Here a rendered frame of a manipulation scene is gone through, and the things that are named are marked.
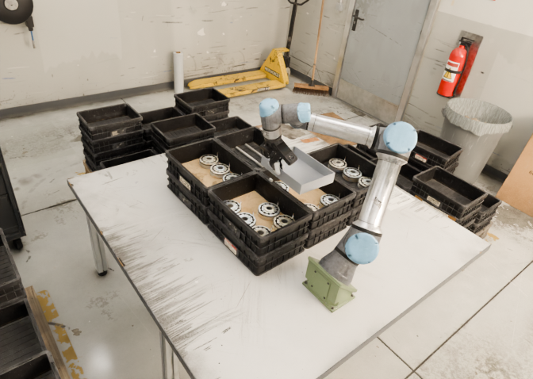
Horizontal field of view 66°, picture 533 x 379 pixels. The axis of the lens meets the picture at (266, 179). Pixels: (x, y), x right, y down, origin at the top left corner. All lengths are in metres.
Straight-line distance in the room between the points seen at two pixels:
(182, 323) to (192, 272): 0.26
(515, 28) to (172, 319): 3.71
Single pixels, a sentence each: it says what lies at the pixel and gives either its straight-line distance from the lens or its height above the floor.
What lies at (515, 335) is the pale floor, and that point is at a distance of 3.10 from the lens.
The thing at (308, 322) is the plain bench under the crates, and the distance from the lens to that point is 1.71.
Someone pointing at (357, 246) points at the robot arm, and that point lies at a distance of 1.53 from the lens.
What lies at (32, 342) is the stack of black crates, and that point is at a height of 0.38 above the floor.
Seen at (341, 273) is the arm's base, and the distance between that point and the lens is 1.69.
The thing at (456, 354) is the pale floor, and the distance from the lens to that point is 2.80.
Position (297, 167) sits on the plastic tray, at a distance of 1.90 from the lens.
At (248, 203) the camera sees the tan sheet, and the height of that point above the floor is 0.83.
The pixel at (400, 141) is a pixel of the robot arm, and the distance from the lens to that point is 1.54.
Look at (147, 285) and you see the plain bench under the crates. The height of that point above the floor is 0.70.
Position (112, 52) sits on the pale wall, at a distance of 4.93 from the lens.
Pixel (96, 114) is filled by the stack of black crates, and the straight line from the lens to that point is 3.48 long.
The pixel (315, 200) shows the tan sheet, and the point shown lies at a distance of 2.08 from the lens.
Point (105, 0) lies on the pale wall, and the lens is 4.79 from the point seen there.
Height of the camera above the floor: 2.04
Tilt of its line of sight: 34 degrees down
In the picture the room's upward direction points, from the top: 7 degrees clockwise
